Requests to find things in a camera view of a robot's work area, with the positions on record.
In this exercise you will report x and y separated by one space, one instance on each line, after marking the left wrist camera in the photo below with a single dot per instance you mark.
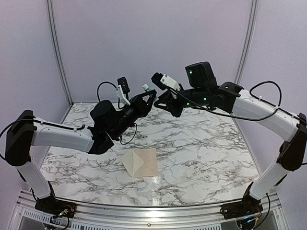
123 91

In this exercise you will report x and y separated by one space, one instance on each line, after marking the right aluminium corner post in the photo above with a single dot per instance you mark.
247 41

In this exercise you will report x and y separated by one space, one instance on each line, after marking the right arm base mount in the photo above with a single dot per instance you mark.
247 206

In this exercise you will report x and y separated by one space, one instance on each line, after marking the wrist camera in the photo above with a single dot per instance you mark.
123 91
162 81

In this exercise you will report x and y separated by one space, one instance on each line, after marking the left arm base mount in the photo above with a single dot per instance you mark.
54 206

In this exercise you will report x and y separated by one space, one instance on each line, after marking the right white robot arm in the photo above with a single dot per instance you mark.
289 127

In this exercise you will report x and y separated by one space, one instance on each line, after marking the small green white sticker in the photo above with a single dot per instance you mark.
146 88

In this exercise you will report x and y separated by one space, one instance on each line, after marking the left aluminium corner post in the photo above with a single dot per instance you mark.
57 52

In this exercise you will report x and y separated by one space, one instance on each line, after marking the aluminium front rail frame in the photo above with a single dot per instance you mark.
91 216

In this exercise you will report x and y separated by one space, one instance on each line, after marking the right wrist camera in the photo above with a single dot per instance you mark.
162 81

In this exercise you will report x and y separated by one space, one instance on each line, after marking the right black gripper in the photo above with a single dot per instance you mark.
166 99

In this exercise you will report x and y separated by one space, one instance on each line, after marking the aluminium corner post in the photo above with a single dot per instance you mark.
57 52
247 41

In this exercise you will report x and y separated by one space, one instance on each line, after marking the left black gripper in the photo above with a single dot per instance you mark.
140 104

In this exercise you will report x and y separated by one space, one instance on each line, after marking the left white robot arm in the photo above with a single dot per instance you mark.
28 131

